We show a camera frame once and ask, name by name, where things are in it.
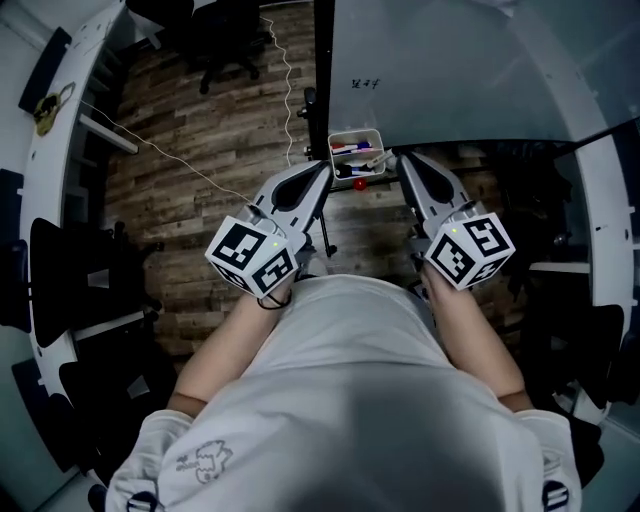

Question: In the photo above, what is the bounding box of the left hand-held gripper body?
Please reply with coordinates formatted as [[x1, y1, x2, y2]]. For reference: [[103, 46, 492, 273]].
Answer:
[[204, 198, 315, 301]]

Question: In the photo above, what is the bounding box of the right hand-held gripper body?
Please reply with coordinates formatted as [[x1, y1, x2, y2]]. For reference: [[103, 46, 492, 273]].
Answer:
[[410, 198, 518, 292]]

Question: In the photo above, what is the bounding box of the white marker tray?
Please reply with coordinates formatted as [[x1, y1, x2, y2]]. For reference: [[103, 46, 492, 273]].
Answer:
[[327, 128, 387, 181]]

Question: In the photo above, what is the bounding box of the person's right forearm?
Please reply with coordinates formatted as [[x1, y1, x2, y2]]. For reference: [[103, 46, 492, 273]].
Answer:
[[422, 267, 531, 414]]

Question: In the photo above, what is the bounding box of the person's left forearm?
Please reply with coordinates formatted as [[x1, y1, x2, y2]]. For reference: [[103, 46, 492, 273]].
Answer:
[[167, 287, 296, 416]]

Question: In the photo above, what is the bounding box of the large glass whiteboard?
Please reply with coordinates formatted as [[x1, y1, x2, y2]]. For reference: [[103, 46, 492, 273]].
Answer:
[[312, 0, 640, 151]]

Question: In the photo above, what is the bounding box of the black elastic wrist band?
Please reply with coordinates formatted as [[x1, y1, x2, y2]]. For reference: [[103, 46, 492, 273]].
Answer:
[[256, 288, 294, 311]]

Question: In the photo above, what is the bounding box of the white desk with grey edge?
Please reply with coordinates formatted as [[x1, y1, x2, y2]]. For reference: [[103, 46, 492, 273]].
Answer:
[[564, 117, 640, 306]]

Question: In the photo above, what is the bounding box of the person's white shirt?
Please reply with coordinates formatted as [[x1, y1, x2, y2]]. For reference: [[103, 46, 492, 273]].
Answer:
[[104, 272, 584, 512]]

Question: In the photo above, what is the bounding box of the white curved desk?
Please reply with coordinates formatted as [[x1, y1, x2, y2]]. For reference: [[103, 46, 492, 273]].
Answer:
[[19, 0, 136, 396]]

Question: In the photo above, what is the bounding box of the yellow and black pouch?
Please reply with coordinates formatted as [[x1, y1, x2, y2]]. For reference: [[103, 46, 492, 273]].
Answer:
[[33, 81, 77, 137]]

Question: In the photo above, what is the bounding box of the black desk divider panel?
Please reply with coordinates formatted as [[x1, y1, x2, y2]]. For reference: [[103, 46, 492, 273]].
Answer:
[[18, 27, 74, 114], [0, 168, 25, 241]]

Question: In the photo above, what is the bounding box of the long white cable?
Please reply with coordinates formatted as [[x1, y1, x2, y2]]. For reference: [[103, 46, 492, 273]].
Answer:
[[78, 101, 259, 211]]

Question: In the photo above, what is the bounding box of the wavy white cable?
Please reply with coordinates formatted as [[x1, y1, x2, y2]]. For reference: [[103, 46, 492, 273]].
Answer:
[[258, 13, 295, 169]]

